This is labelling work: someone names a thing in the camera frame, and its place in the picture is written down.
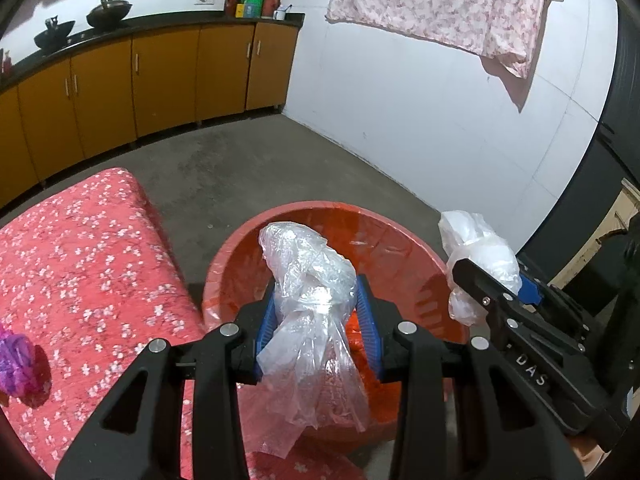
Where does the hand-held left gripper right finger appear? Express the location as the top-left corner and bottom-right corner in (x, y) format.
(356, 275), (583, 480)

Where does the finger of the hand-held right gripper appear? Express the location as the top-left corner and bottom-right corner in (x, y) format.
(517, 260), (546, 306)
(451, 258), (521, 333)

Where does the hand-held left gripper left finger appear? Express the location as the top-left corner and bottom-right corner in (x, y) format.
(55, 287), (276, 480)

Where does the white plastic bag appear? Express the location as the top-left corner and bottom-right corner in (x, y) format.
(438, 210), (522, 323)

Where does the clear plastic bag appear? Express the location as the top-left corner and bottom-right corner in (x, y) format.
(245, 221), (372, 458)

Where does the red plastic basin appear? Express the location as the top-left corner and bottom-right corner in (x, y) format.
(201, 201), (471, 443)

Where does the magenta plastic bag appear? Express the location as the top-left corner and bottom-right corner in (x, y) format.
(0, 324), (41, 396)

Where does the yellow kitchen cabinet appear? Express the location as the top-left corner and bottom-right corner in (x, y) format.
(0, 12), (306, 211)

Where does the pink floral hanging cloth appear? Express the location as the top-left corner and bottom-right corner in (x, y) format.
(326, 0), (566, 113)

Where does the black wok with lid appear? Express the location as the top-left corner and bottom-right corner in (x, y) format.
(86, 0), (134, 28)

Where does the black wok with utensils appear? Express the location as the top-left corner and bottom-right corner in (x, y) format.
(34, 16), (77, 50)

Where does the beige wooden frame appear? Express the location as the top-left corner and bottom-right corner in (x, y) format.
(547, 177), (636, 291)

